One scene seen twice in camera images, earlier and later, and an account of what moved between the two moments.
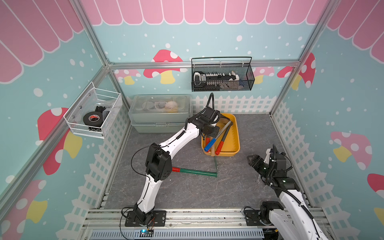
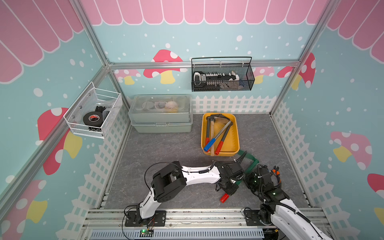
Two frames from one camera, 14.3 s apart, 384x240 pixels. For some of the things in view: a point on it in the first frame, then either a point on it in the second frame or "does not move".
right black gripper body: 261,167 to 250,181
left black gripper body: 211,130 to 228,186
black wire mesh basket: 216,74 does not move
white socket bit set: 214,79 does not move
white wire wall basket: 95,113 does not move
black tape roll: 93,118 does not move
